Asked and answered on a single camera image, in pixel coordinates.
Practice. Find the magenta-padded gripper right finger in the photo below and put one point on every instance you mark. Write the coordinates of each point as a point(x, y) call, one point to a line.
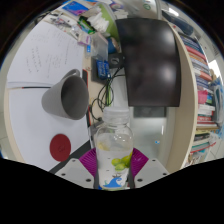
point(140, 163)

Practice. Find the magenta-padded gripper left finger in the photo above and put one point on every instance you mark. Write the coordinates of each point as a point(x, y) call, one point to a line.
point(87, 163)

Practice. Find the clear plastic water bottle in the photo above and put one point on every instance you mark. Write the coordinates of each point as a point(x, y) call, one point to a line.
point(114, 146)

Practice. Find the flat round red coaster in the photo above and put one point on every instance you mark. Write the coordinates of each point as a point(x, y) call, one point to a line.
point(60, 147)

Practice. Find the black rectangular panel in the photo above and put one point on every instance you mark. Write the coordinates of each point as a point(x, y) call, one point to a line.
point(150, 112)

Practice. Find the blank white paper sheet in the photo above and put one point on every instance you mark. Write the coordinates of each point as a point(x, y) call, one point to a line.
point(30, 130)

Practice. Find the grey mug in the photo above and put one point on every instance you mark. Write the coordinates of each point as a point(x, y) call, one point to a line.
point(63, 100)

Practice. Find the blue electronic device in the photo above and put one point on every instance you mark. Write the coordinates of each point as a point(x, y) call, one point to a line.
point(103, 69)

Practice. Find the black computer monitor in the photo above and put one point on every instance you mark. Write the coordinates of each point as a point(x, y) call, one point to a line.
point(150, 63)

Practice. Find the clear plastic box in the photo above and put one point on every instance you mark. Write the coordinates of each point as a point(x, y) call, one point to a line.
point(98, 46)

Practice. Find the handwritten white paper sheet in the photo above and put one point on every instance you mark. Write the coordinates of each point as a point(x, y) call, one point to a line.
point(43, 53)

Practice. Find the white tissue pile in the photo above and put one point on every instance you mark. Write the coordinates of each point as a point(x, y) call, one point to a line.
point(98, 22)

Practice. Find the blue tissue box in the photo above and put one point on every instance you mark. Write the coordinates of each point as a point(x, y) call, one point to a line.
point(75, 7)

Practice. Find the wall shelf with books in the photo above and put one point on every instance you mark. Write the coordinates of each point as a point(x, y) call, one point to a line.
point(203, 100)

